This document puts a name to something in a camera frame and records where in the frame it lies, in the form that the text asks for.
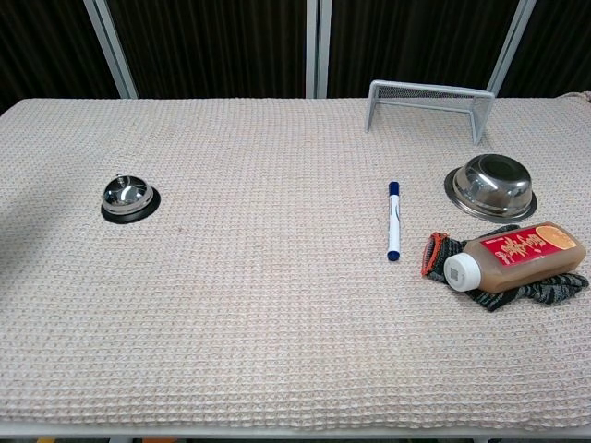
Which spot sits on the upturned stainless steel bowl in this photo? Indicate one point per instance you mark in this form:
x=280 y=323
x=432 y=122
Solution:
x=491 y=184

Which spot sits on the aluminium frame post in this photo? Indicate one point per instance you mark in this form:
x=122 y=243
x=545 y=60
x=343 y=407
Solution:
x=111 y=51
x=311 y=46
x=510 y=46

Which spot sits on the white marker blue cap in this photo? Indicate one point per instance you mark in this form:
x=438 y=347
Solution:
x=394 y=221

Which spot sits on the brown bottle red label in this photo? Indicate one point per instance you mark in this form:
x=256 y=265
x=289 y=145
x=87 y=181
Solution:
x=522 y=263

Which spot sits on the beige waffle weave tablecloth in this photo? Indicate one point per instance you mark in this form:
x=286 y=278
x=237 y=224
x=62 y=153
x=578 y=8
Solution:
x=277 y=300

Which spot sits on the silver mesh desk rack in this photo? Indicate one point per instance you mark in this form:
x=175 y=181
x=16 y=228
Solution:
x=429 y=94

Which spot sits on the grey knit glove orange cuff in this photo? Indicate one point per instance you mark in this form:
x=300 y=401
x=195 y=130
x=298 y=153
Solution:
x=554 y=288

